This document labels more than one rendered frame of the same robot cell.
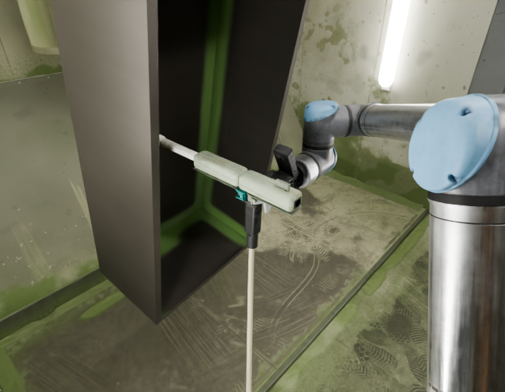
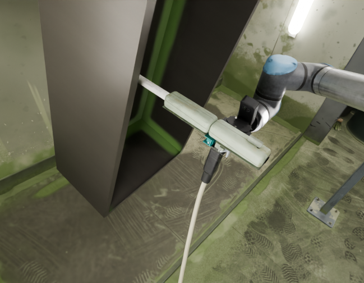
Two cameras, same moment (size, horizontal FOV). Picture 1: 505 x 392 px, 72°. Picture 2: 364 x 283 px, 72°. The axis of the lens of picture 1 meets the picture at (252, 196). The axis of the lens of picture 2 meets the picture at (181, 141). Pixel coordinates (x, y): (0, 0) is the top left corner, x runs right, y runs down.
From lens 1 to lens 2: 0.28 m
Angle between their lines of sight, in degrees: 12
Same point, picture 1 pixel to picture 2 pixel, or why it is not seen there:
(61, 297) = (18, 178)
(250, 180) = (222, 132)
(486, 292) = not seen: outside the picture
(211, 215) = (148, 126)
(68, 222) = (25, 117)
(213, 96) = (167, 27)
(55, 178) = (14, 77)
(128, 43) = not seen: outside the picture
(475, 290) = not seen: outside the picture
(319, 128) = (277, 82)
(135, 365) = (81, 238)
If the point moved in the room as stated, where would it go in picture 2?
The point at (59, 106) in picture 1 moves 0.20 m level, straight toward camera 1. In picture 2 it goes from (18, 11) to (22, 22)
